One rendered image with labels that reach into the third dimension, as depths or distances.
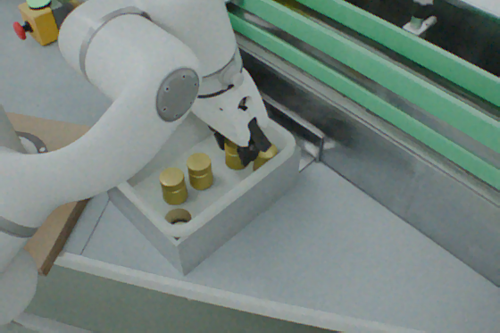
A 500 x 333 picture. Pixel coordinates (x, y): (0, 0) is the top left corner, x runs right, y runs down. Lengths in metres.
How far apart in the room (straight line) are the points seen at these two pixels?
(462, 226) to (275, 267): 0.25
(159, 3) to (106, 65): 0.07
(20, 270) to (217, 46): 0.29
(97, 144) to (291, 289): 0.35
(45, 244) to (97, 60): 0.35
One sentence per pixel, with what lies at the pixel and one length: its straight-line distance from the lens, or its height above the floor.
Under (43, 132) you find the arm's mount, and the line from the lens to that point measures 0.83.
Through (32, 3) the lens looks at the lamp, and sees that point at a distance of 1.04.
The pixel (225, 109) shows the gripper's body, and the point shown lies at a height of 0.97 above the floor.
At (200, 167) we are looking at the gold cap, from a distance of 0.66.
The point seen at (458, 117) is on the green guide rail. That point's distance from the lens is 0.57.
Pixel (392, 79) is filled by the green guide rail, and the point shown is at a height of 0.95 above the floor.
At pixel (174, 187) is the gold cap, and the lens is 0.64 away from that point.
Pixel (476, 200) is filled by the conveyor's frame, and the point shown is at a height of 0.87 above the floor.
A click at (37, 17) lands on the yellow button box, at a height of 0.82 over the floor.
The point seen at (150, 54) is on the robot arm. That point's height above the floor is 1.10.
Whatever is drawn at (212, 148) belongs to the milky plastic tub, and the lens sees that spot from 0.74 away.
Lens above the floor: 1.31
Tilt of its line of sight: 47 degrees down
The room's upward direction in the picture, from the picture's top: straight up
